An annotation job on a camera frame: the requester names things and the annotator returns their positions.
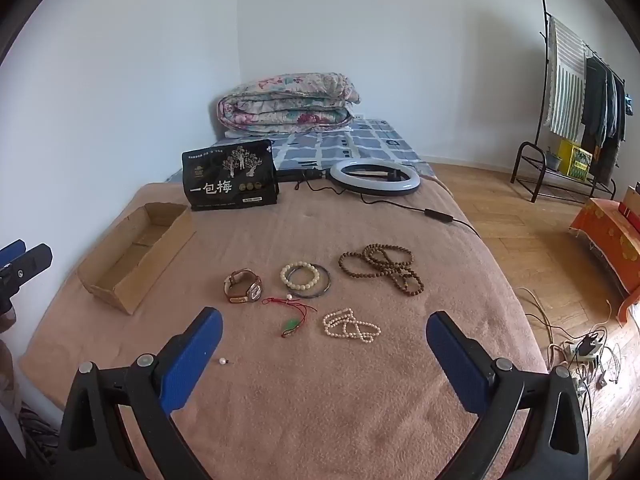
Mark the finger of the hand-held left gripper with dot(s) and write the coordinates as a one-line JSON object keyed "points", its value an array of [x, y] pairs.
{"points": [[12, 250], [30, 260]]}

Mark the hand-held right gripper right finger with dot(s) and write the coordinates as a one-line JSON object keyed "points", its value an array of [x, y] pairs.
{"points": [[450, 355]]}

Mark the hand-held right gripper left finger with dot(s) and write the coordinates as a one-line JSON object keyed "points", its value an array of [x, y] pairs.
{"points": [[195, 355]]}

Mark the cardboard box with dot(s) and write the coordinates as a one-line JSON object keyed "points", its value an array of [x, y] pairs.
{"points": [[125, 260]]}

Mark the blue bangle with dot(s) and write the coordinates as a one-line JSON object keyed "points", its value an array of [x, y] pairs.
{"points": [[327, 285]]}

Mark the pink blanket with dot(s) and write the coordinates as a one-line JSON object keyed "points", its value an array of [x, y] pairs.
{"points": [[300, 410]]}

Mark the white power strip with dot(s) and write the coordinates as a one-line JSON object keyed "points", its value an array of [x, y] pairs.
{"points": [[582, 352]]}

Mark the dark striped cloth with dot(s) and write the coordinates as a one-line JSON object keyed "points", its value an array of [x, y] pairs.
{"points": [[37, 430]]}

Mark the black snack bag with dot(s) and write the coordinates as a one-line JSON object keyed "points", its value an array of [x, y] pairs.
{"points": [[230, 180]]}

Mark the orange patterned cloth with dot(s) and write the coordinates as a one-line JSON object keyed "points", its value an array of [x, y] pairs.
{"points": [[605, 235]]}

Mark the small metal bucket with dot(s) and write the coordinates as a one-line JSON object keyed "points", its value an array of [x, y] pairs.
{"points": [[552, 159]]}

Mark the black metal clothes rack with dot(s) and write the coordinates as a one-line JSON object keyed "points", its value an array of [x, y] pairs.
{"points": [[530, 144]]}

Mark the yellow box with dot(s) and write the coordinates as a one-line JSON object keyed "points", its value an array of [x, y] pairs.
{"points": [[575, 160]]}

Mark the brown and red box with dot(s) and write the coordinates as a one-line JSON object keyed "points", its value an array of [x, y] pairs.
{"points": [[631, 210]]}

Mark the folded floral quilt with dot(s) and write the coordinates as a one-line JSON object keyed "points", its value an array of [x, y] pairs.
{"points": [[290, 102]]}

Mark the dark grey hanging garment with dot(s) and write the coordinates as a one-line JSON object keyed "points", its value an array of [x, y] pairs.
{"points": [[595, 105]]}

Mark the striped hanging towel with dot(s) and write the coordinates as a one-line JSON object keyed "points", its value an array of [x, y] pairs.
{"points": [[567, 90]]}

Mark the blue denim hanging garment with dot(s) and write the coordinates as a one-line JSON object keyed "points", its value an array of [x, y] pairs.
{"points": [[611, 105]]}

